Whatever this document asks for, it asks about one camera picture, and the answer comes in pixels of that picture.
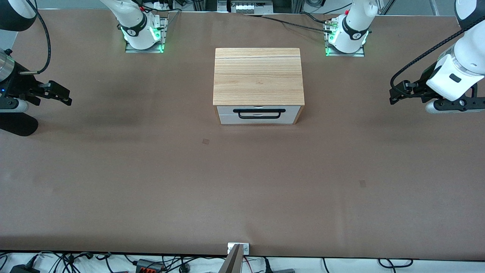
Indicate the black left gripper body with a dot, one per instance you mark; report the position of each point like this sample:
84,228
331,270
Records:
425,82

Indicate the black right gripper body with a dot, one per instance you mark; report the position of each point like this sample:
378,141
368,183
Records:
17,85

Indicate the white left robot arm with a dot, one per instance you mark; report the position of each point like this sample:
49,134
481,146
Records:
470,45

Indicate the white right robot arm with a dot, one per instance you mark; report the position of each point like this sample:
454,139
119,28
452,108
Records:
139,41

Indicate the wooden drawer cabinet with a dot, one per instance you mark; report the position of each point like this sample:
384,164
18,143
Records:
257,79

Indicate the black rounded object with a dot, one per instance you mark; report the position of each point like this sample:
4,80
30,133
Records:
17,125

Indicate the white power strip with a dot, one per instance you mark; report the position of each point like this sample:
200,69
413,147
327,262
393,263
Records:
250,7

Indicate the black adapter with red connectors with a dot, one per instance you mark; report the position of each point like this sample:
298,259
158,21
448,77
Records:
149,266

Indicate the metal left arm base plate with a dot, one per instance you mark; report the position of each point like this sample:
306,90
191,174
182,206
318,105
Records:
358,54

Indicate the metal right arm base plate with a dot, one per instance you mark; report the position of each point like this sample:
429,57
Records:
163,32

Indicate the small metal bracket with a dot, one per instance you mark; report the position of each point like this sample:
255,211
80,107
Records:
246,248

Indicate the grey camera mount bar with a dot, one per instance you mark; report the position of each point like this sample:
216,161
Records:
232,263

